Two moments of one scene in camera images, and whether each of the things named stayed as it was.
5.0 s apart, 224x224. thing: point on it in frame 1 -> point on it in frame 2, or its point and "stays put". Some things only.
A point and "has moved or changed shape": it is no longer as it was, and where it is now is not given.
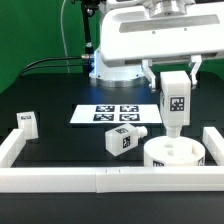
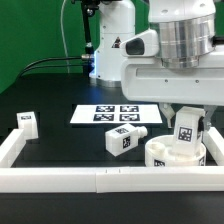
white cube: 175,101 has moved or changed shape
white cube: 124,138 stays put
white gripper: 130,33 -> 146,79
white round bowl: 174,151 stays put
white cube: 27,122 stays put
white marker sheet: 116,113 stays put
